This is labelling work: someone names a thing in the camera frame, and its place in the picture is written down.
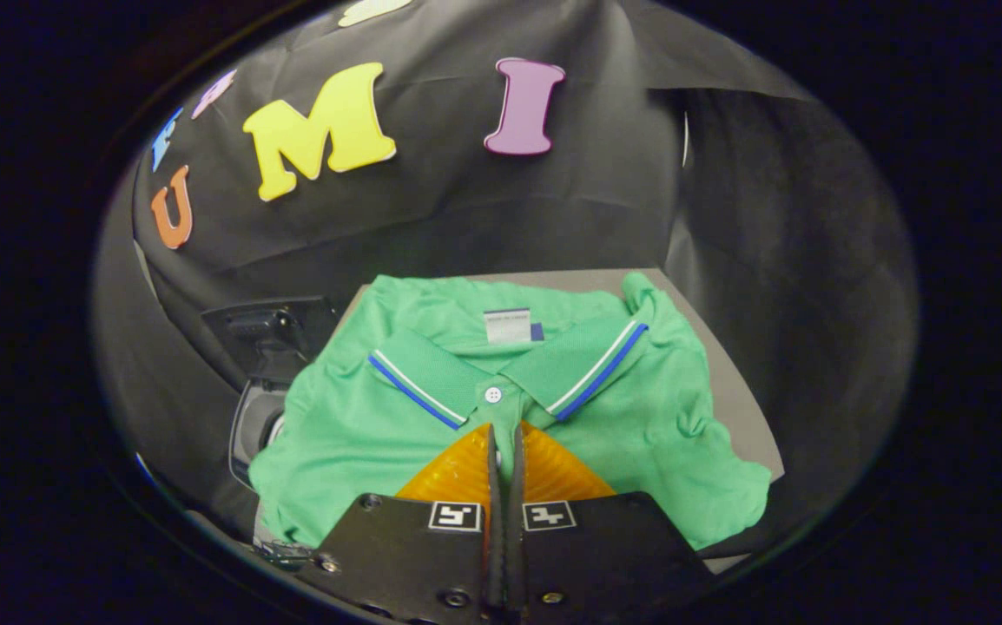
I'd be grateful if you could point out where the green polo shirt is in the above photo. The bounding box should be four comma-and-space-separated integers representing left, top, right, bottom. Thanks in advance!
247, 272, 773, 549

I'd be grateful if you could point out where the dark washing machine lid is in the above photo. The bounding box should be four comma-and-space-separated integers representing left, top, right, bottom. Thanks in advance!
200, 297, 341, 387

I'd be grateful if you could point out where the beige cabinet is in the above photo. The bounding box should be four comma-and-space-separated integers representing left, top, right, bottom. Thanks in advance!
336, 267, 787, 574

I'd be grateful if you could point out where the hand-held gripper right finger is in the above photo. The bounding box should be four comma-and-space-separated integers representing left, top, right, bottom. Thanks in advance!
501, 421, 715, 622

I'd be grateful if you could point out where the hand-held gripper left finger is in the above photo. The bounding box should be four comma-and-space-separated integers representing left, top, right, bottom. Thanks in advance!
297, 423, 502, 622

